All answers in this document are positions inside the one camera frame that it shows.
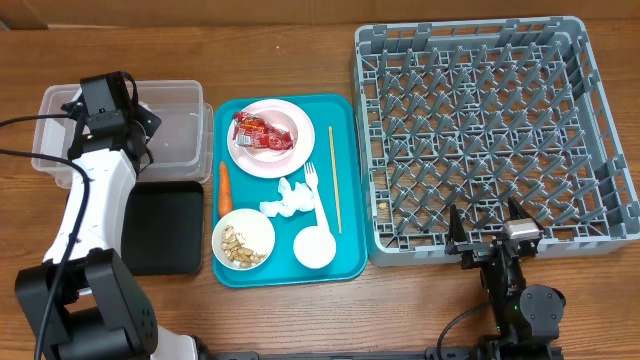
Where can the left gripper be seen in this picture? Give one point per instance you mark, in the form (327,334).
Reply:
(149,116)

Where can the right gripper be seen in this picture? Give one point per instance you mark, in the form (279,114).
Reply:
(480,251)

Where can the red snack wrapper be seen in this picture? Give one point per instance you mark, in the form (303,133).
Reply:
(254,132)

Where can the small white tissue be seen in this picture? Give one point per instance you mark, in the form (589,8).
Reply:
(299,198)

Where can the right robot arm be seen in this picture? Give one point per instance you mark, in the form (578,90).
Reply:
(527,316)

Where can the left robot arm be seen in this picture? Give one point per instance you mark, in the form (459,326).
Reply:
(82,302)

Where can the grey dishwasher rack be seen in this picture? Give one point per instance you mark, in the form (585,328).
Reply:
(473,112)

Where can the clear plastic bin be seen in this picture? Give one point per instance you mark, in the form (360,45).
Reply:
(181,147)

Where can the black plastic tray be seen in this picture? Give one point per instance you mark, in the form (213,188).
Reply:
(163,228)

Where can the orange carrot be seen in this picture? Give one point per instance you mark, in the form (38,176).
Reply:
(225,202)

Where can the white bowl with nuts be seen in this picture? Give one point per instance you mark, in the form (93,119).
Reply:
(243,240)

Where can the teal plastic tray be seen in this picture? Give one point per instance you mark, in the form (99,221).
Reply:
(248,191)

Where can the small white round cup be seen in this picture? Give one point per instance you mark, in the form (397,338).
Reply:
(314,247)

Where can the white plastic fork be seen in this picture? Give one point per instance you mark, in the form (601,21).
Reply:
(312,181)

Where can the wooden chopstick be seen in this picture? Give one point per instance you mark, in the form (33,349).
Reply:
(335,178)

